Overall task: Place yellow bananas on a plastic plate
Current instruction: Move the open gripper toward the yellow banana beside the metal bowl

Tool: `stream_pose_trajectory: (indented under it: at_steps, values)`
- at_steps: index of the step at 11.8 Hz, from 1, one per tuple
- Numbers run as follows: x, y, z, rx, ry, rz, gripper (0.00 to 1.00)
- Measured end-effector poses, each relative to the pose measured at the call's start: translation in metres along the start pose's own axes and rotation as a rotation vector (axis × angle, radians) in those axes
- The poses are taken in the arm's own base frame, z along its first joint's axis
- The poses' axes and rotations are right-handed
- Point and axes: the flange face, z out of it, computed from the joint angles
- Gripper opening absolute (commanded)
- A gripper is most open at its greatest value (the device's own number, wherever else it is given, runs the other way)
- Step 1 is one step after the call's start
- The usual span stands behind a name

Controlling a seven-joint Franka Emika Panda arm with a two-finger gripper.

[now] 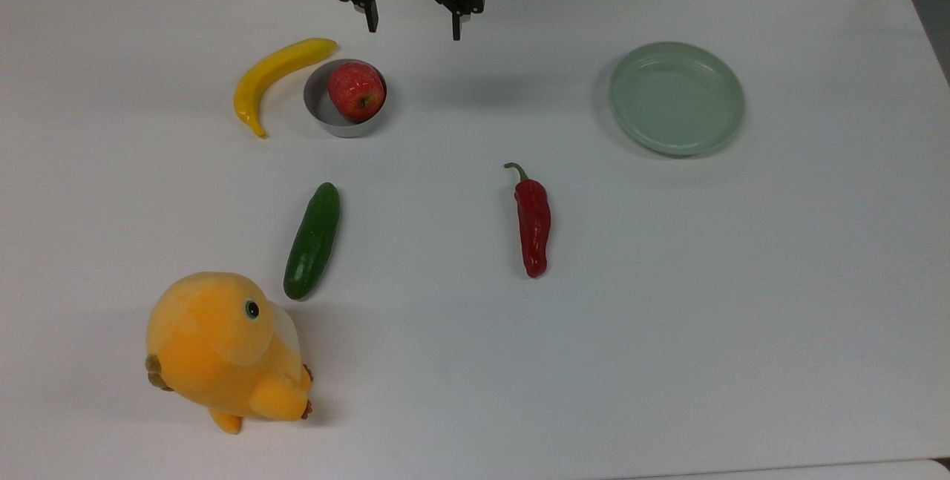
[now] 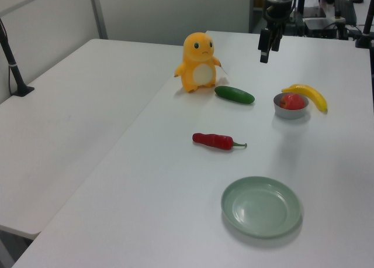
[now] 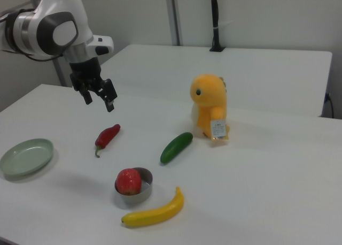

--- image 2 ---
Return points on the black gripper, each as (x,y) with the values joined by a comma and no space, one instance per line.
(277,13)

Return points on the yellow toy banana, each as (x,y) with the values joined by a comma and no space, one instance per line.
(314,95)

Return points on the pale green plastic plate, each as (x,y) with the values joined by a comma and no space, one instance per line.
(260,209)

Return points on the grey electronic box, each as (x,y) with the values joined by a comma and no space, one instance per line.
(318,25)

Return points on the red toy apple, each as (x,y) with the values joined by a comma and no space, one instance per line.
(292,101)

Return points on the green toy cucumber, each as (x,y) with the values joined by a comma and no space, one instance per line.
(233,94)

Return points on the grey metal bowl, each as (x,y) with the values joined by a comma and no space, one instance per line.
(289,114)

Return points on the orange plush dinosaur toy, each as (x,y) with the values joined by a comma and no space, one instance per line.
(198,60)

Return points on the black keyboard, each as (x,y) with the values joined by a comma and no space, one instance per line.
(345,12)

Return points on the red toy chili pepper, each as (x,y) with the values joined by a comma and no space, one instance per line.
(214,140)

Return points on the black camera pole with base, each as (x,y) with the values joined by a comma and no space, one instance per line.
(14,72)
(365,31)

